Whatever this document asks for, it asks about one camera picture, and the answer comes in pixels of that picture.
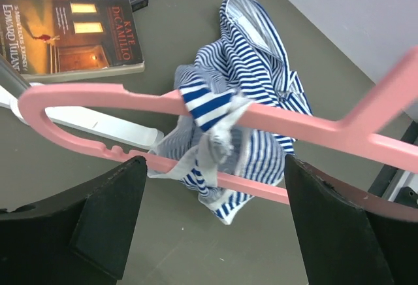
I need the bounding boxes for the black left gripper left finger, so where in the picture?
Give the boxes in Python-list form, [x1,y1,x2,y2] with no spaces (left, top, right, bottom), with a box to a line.
[1,156,147,284]

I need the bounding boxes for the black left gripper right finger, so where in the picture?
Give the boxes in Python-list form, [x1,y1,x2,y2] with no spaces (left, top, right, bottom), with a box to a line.
[285,155,417,285]

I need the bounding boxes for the pink plastic hanger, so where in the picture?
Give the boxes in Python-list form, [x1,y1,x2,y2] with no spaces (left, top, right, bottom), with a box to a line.
[18,45,418,223]

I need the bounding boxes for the blue white striped tank top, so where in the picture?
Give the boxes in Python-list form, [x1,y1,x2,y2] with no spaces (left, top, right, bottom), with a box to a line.
[148,0,312,225]

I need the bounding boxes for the metal rack right pole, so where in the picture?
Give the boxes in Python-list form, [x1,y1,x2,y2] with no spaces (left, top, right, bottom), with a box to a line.
[0,56,31,99]

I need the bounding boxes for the orange cover paperback book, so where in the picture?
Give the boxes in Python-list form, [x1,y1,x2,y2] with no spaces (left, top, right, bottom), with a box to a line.
[1,0,145,83]

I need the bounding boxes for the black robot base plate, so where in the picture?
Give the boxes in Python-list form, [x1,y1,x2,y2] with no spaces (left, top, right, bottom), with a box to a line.
[368,165,417,209]

